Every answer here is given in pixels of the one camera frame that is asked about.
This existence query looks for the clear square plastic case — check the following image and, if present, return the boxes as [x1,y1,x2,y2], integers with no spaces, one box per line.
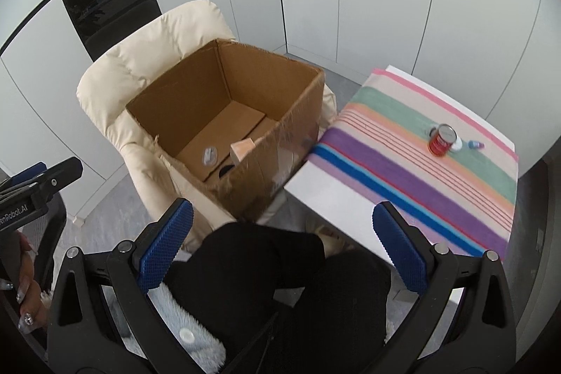
[202,146,219,167]

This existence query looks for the white round compact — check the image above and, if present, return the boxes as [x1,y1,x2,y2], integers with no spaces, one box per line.
[451,137,463,152]

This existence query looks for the striped colourful cloth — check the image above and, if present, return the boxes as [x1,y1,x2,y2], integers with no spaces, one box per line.
[308,67,520,261]

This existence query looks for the cream padded armchair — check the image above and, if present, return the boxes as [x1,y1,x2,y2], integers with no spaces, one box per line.
[76,0,337,252]

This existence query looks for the person black trousers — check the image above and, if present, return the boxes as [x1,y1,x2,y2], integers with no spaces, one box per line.
[163,222,391,373]

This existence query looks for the person left hand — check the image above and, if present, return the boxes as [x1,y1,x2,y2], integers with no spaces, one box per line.
[16,232,48,335]

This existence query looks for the red tin can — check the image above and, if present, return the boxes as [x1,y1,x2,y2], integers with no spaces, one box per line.
[428,123,457,157]

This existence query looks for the orange white carton box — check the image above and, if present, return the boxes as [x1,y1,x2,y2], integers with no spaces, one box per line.
[230,138,255,165]

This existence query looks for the brown cardboard box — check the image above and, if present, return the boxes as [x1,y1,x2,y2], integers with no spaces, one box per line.
[127,40,324,221]

